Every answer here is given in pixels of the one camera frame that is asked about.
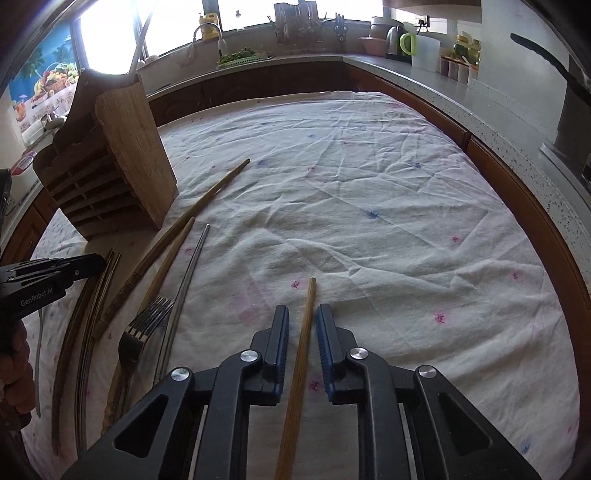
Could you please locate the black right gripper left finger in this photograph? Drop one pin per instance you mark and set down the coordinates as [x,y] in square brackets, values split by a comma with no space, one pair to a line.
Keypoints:
[194,424]

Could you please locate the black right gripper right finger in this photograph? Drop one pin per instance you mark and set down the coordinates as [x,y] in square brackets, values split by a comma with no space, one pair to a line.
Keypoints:
[411,423]

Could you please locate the steel chopstick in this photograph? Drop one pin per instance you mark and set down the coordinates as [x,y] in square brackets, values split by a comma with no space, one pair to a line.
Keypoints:
[173,320]

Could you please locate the light bamboo chopstick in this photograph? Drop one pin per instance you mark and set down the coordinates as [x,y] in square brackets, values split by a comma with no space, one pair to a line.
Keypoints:
[292,420]

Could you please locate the dark wooden chopstick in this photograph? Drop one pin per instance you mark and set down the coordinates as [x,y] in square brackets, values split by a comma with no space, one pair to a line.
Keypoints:
[71,333]
[86,351]

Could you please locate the kitchen faucet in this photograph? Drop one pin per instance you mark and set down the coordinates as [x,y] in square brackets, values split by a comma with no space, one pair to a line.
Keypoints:
[221,44]

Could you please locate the person's left hand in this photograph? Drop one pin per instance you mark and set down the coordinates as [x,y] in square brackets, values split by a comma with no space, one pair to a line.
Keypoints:
[18,388]

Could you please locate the steel fork right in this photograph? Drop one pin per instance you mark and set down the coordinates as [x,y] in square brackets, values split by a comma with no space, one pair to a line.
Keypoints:
[130,347]

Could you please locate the wooden utensil holder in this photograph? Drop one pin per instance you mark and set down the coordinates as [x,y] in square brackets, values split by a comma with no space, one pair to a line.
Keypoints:
[106,168]

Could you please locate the fruit poster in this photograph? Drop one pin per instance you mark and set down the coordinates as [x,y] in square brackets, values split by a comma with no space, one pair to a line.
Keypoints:
[47,81]

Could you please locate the floral white tablecloth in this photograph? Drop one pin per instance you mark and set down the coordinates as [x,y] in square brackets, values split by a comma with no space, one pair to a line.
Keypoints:
[411,247]

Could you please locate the gas stove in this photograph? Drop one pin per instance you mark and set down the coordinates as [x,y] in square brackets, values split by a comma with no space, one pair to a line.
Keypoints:
[572,144]

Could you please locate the green vegetables in tray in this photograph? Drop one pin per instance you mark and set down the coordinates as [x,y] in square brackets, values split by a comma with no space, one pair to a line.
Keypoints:
[241,57]

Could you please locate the spice bottle rack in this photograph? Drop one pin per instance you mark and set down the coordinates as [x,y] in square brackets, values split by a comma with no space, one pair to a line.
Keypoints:
[462,62]

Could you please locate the steel electric kettle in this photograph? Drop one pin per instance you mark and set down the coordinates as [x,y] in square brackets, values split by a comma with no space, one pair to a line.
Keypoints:
[394,49]

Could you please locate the dish drying rack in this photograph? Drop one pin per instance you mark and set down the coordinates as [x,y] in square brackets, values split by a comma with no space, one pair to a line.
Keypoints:
[299,24]

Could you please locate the pink basin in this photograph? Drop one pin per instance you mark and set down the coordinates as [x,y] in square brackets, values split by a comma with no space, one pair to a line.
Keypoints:
[374,46]

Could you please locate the green handled white jug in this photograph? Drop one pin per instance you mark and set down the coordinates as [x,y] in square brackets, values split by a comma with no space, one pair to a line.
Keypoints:
[425,51]

